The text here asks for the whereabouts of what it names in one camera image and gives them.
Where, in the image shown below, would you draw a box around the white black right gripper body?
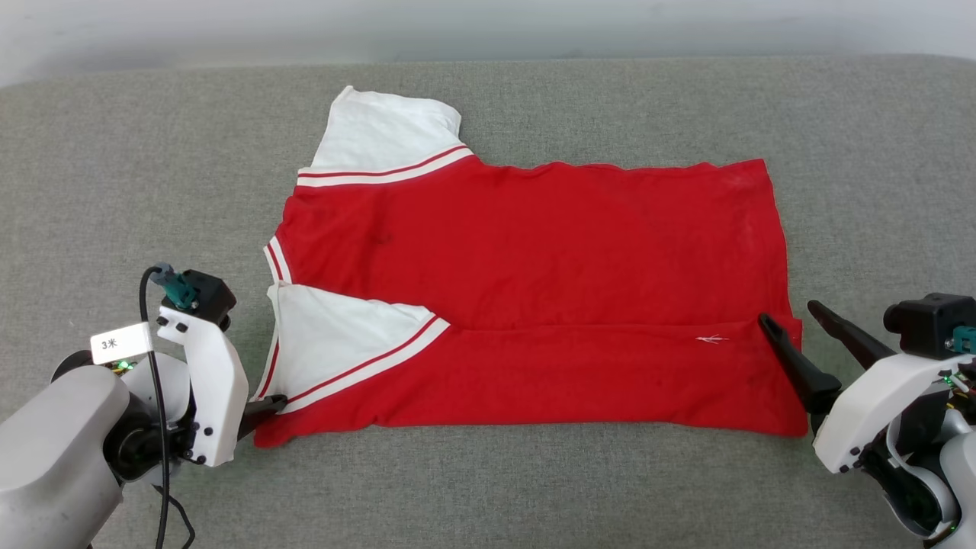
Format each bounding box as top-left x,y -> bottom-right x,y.
812,353 -> 976,476

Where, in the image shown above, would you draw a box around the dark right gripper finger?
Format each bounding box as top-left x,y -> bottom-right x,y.
758,312 -> 843,417
806,299 -> 897,371

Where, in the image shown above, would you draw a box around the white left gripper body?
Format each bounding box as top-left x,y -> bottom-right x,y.
156,305 -> 249,468

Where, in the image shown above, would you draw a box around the white cable tag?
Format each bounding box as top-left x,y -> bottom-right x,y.
90,322 -> 156,366

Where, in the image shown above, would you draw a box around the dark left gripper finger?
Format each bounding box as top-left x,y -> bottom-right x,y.
237,393 -> 290,442

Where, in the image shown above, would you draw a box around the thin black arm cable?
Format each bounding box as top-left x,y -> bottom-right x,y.
139,265 -> 196,549

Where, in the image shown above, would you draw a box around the red and white shirt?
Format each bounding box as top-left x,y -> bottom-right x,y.
252,85 -> 810,450

